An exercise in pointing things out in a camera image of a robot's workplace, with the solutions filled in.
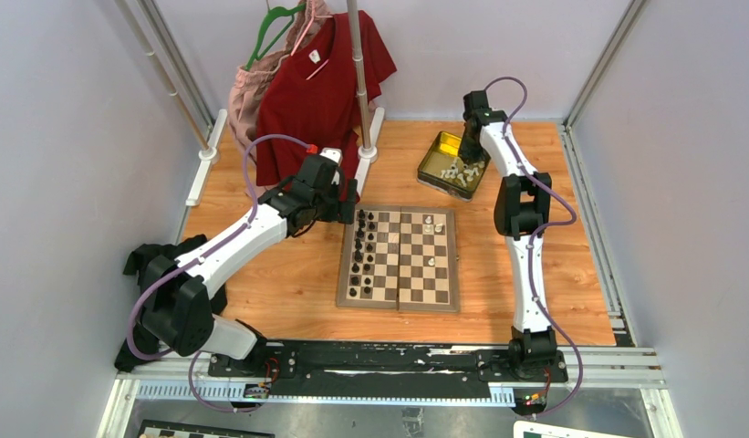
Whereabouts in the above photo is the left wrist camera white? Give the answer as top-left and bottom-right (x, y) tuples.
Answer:
(319, 148), (343, 166)

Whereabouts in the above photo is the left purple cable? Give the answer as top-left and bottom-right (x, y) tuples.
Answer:
(124, 133), (317, 414)

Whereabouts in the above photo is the red t-shirt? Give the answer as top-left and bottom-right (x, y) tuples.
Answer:
(255, 10), (398, 224)

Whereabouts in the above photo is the pink garment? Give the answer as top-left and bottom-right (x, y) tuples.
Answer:
(227, 1), (331, 174)

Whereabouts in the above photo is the black cloth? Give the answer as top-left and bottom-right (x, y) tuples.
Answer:
(114, 235), (227, 372)

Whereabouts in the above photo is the wooden chess board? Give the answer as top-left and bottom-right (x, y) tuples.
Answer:
(336, 204), (461, 313)

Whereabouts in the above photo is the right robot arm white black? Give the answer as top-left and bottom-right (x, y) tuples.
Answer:
(459, 90), (557, 381)

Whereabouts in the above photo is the black chess pieces row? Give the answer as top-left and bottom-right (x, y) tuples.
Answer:
(348, 209), (377, 298)

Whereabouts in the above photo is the pile of white chess pieces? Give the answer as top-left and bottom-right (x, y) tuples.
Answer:
(439, 157), (486, 188)

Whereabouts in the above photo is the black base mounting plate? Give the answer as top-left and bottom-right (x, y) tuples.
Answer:
(208, 339), (568, 400)

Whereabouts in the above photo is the green clothes hanger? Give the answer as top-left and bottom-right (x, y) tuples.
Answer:
(243, 2), (307, 71)

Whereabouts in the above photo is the white rack base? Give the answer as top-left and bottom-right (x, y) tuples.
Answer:
(355, 106), (386, 197)

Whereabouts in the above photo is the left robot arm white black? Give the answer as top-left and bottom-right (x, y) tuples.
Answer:
(130, 148), (357, 377)

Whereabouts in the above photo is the yellow metal tin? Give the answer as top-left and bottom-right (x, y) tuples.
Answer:
(417, 130), (489, 202)

